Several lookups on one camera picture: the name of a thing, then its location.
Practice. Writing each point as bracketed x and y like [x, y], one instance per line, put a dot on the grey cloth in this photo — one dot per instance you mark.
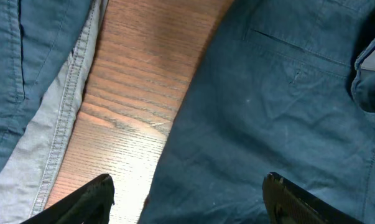
[27, 179]

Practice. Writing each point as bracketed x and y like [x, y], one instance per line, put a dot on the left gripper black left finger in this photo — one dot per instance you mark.
[90, 204]

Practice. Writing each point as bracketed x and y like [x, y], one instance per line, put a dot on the navy blue shorts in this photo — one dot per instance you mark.
[285, 86]

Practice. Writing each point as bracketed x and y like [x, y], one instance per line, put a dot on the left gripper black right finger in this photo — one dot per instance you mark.
[287, 203]

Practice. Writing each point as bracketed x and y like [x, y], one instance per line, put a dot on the dark blue denim shorts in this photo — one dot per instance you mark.
[36, 37]

